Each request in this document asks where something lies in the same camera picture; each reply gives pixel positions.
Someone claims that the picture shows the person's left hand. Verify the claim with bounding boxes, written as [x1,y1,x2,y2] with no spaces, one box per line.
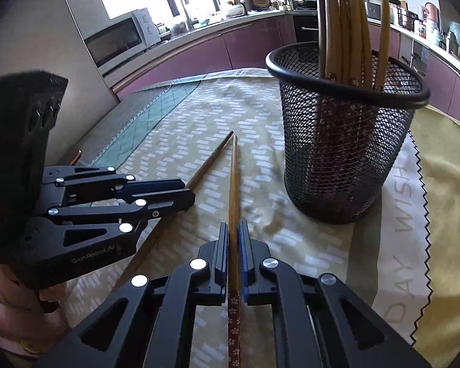
[0,264,70,358]

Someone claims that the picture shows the yellow cloth mat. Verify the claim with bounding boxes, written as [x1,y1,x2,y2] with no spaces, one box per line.
[411,107,460,367]

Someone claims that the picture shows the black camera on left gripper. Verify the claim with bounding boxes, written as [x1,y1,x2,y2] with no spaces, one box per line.
[0,70,69,216]

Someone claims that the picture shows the grey refrigerator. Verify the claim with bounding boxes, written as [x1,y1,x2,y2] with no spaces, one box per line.
[0,0,116,165]

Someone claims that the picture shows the steel stock pot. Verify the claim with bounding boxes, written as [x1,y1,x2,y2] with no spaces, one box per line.
[397,7,419,32]

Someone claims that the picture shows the patterned beige green tablecloth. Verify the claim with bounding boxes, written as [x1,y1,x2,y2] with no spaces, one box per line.
[63,67,434,368]

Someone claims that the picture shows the black mesh utensil holder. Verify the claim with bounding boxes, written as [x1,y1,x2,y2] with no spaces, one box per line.
[266,42,431,224]

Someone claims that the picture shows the kitchen faucet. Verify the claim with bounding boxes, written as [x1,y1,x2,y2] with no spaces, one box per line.
[180,0,194,32]

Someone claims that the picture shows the smartphone with orange case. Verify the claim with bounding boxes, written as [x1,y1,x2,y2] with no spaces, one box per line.
[70,150,82,165]

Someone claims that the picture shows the white microwave oven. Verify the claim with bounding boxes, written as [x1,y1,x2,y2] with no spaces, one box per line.
[84,8,161,76]

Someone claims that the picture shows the pink electric kettle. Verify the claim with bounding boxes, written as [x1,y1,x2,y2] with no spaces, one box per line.
[424,2,440,30]

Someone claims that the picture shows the black built-in oven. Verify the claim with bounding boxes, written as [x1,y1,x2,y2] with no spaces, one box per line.
[292,14,319,42]

